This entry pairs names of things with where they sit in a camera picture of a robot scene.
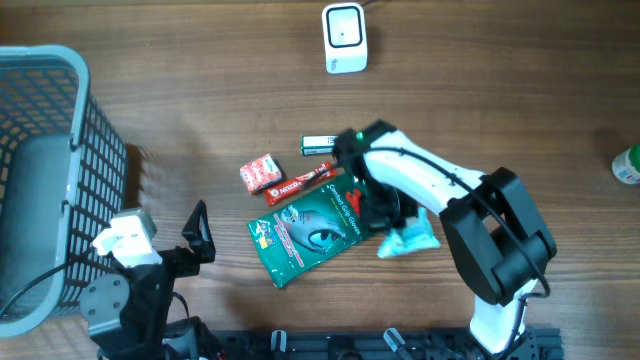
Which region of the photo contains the light green tissue pack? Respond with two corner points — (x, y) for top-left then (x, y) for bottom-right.
(377, 207), (441, 259)

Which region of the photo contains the red white small box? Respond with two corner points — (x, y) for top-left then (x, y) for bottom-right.
(240, 154), (283, 194)

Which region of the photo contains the green 3M gloves packet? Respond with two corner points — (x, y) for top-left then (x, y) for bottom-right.
(247, 175), (371, 288)

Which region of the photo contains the green white battery pack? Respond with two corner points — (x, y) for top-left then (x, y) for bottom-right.
(300, 135), (337, 156)

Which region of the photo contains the red Nescafe sachet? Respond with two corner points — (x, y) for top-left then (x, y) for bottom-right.
(264, 162), (337, 206)

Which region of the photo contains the green lid jar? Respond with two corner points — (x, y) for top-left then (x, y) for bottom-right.
(611, 145), (640, 185)

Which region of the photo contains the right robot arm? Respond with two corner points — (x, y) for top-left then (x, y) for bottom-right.
(332, 120), (557, 359)

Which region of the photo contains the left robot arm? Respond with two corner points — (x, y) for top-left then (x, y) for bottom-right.
(80, 201), (225, 359)

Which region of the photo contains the white barcode scanner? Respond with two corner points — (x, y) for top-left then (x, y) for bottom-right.
(321, 2), (368, 75)

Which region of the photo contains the grey plastic shopping basket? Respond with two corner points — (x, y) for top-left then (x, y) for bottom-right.
(1, 45), (128, 338)

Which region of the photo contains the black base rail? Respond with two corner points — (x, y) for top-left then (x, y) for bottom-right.
(199, 327), (565, 360)

